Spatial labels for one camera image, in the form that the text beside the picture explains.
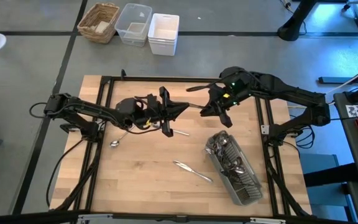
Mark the white plastic bin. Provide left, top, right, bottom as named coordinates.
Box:
left=147, top=12, right=180, bottom=57

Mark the black stand foot bar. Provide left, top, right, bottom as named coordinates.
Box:
left=318, top=60, right=358, bottom=85

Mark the black looped cable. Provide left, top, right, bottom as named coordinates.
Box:
left=29, top=102, right=48, bottom=119

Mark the grey mesh cutlery caddy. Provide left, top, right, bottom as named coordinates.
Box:
left=204, top=129, right=264, bottom=207

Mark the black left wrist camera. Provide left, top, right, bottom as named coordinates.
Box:
left=146, top=93, right=158, bottom=108

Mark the white cable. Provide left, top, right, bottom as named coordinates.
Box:
left=326, top=73, right=358, bottom=95

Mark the woven wicker basket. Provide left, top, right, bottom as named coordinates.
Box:
left=76, top=2, right=121, bottom=45

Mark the black stand leg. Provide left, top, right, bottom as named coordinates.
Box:
left=277, top=0, right=318, bottom=42

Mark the silver aluminium bracket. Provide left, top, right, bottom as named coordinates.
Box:
left=76, top=213, right=114, bottom=224
left=249, top=217, right=287, bottom=224

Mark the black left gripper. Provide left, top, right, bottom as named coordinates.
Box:
left=134, top=86, right=191, bottom=138

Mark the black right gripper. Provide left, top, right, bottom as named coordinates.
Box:
left=199, top=83, right=241, bottom=129

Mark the clear plastic bin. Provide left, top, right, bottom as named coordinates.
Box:
left=114, top=2, right=154, bottom=48

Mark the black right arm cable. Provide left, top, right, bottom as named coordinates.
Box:
left=186, top=82, right=226, bottom=93

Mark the black power cable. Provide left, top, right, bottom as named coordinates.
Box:
left=45, top=136, right=88, bottom=208

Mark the dark blue cable loop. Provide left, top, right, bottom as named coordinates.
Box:
left=290, top=123, right=316, bottom=149

